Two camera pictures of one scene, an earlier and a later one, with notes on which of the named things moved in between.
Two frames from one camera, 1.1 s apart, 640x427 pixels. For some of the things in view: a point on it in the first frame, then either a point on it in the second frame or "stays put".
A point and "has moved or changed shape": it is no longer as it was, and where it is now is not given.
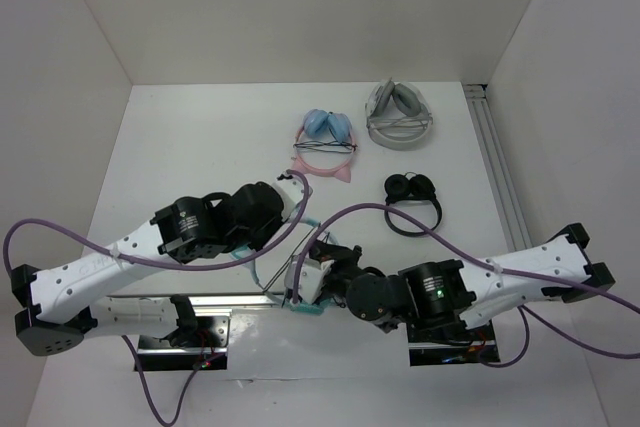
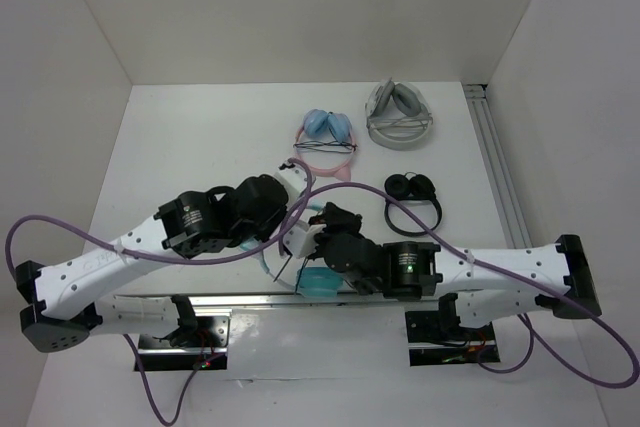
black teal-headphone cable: (318, 226) has moved or changed shape
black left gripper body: (253, 239) stays put
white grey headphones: (398, 116) stays put
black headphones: (411, 186) stays put
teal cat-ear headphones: (318, 308) has moved or changed shape
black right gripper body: (343, 265) -> (349, 222)
